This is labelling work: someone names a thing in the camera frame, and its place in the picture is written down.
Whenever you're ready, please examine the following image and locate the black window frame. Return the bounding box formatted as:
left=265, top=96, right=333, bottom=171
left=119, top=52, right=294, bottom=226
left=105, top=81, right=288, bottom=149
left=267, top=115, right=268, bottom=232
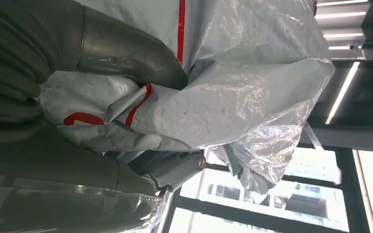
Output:
left=159, top=145, right=373, bottom=233

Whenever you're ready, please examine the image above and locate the long ceiling light strip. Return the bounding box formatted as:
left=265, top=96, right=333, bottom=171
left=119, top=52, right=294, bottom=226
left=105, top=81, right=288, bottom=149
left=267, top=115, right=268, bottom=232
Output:
left=324, top=61, right=361, bottom=126

